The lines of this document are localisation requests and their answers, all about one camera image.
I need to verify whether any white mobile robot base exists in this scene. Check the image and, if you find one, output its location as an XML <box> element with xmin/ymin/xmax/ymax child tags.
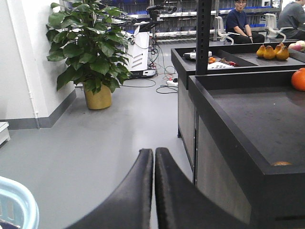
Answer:
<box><xmin>119</xmin><ymin>4</ymin><xmax>178</xmax><ymax>79</ymax></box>

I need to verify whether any white power strip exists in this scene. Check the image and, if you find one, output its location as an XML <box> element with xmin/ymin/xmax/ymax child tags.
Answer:
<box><xmin>166</xmin><ymin>80</ymin><xmax>178</xmax><ymax>87</ymax></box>

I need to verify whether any yellow pear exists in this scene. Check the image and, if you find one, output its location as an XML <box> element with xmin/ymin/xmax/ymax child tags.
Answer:
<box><xmin>256</xmin><ymin>45</ymin><xmax>266</xmax><ymax>58</ymax></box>
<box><xmin>263</xmin><ymin>45</ymin><xmax>276</xmax><ymax>60</ymax></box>
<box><xmin>276</xmin><ymin>46</ymin><xmax>290</xmax><ymax>60</ymax></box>

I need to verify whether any black wooden produce stand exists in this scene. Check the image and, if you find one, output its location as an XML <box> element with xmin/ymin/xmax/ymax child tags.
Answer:
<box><xmin>188</xmin><ymin>70</ymin><xmax>305</xmax><ymax>229</ymax></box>

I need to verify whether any red apple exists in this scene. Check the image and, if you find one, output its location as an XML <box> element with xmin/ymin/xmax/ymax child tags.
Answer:
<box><xmin>288</xmin><ymin>40</ymin><xmax>305</xmax><ymax>52</ymax></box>

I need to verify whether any green potted plant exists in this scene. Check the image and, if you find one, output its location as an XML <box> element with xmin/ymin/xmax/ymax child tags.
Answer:
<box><xmin>46</xmin><ymin>0</ymin><xmax>131</xmax><ymax>94</ymax></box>

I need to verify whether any orange fruit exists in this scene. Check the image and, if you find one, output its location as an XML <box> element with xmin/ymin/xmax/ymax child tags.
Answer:
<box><xmin>291</xmin><ymin>68</ymin><xmax>305</xmax><ymax>91</ymax></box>

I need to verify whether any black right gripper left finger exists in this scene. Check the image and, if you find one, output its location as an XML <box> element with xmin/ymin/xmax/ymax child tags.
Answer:
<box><xmin>68</xmin><ymin>149</ymin><xmax>153</xmax><ymax>229</ymax></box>

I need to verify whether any yellow plant pot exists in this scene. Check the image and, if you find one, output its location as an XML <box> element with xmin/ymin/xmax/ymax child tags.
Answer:
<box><xmin>83</xmin><ymin>83</ymin><xmax>112</xmax><ymax>110</ymax></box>

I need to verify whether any light blue plastic basket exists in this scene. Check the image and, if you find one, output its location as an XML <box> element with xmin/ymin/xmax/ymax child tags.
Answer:
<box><xmin>0</xmin><ymin>177</ymin><xmax>39</xmax><ymax>229</ymax></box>

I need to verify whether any person in grey shirt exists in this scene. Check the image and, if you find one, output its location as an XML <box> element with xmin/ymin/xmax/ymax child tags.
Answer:
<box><xmin>277</xmin><ymin>0</ymin><xmax>305</xmax><ymax>40</ymax></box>

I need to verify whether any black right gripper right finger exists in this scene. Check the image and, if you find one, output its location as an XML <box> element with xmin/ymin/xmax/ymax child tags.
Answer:
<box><xmin>155</xmin><ymin>147</ymin><xmax>245</xmax><ymax>229</ymax></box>

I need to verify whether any person in navy shirt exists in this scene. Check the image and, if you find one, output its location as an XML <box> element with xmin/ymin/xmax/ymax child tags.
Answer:
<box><xmin>225</xmin><ymin>0</ymin><xmax>265</xmax><ymax>44</ymax></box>

